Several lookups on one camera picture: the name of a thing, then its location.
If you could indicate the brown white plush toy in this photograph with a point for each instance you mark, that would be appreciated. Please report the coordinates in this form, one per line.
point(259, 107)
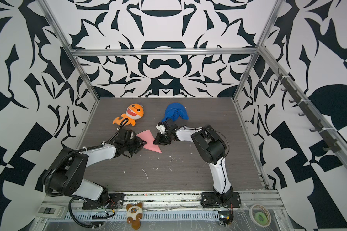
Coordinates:
point(134, 215)

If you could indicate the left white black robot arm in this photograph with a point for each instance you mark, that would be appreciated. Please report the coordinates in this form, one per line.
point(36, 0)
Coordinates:
point(65, 176)

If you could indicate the small electronics board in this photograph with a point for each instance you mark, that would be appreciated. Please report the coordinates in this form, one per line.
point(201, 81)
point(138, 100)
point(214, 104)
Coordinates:
point(225, 217)

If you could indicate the orange shark plush toy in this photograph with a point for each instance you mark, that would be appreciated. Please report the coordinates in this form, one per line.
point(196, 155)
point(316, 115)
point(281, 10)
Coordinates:
point(133, 113)

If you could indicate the blue cloth cap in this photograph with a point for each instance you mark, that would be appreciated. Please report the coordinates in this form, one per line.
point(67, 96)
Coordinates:
point(175, 111)

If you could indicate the black hook rail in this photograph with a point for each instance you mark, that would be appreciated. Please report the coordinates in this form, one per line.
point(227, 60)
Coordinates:
point(309, 111)

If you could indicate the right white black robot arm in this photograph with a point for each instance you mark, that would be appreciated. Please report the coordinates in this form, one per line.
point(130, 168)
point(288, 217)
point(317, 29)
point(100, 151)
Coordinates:
point(213, 150)

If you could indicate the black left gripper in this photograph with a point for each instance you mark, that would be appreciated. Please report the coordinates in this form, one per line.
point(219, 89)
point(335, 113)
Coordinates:
point(140, 144)

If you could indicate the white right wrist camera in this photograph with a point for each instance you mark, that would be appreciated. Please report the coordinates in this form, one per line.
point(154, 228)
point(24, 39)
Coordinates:
point(161, 128)

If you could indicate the pink paper sheet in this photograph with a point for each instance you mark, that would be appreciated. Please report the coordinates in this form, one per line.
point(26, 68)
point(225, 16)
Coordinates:
point(149, 139)

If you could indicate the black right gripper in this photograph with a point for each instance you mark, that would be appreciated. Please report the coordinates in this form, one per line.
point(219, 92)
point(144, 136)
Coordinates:
point(160, 142)

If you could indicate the white switch box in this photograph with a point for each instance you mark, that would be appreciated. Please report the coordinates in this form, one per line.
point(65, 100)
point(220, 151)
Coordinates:
point(52, 211)

